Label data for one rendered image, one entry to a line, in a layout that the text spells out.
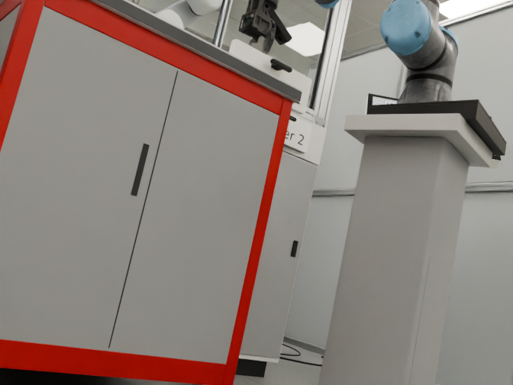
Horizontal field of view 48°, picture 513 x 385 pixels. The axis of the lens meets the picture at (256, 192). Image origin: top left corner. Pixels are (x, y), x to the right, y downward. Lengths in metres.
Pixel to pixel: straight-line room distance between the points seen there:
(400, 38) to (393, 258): 0.50
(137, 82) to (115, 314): 0.43
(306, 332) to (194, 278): 2.66
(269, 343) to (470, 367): 1.18
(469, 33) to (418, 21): 2.15
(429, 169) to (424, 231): 0.14
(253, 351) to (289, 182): 0.61
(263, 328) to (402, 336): 0.85
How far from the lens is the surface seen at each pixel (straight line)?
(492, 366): 2.91
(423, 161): 1.37
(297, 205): 2.13
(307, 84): 1.73
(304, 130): 2.14
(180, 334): 1.19
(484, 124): 1.43
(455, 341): 3.03
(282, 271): 2.10
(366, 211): 1.39
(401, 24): 1.43
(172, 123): 1.15
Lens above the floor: 0.30
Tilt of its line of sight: 9 degrees up
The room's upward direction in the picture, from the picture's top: 12 degrees clockwise
